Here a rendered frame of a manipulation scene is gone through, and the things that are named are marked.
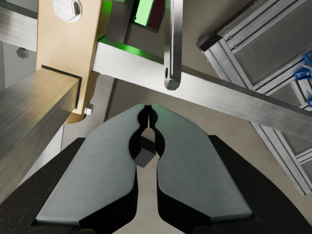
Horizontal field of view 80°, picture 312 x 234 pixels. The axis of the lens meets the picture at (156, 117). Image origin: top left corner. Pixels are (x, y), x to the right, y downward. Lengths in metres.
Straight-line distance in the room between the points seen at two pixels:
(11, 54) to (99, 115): 0.23
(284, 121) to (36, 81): 0.27
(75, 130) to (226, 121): 1.05
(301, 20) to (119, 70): 0.89
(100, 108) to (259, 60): 0.76
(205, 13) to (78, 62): 0.91
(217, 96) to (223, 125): 1.11
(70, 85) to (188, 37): 0.91
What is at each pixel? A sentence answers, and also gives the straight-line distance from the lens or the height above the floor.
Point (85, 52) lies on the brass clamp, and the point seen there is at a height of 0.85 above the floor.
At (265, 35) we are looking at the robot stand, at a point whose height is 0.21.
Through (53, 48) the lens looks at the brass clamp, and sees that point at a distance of 0.20.
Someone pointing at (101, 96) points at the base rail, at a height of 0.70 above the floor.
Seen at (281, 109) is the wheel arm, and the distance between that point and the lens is 0.27.
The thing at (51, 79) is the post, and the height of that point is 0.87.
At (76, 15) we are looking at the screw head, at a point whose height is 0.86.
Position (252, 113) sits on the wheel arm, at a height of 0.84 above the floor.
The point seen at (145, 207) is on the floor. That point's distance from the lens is 1.88.
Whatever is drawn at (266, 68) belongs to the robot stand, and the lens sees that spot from 1.00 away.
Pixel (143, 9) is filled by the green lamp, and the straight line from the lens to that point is 0.33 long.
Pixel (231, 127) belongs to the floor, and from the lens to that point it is 1.36.
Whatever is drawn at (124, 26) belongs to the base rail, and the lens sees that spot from 0.34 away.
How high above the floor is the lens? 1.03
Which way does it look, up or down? 59 degrees down
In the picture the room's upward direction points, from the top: 177 degrees clockwise
